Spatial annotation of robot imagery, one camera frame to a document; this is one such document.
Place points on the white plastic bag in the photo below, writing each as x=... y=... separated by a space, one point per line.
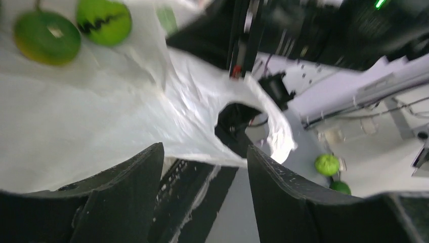
x=64 y=124

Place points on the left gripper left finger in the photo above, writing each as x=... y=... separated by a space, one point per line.
x=115 y=205

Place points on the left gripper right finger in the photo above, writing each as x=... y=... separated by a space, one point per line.
x=290 y=208

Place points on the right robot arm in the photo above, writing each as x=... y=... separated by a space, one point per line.
x=350 y=34

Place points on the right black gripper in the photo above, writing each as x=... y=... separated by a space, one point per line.
x=229 y=34

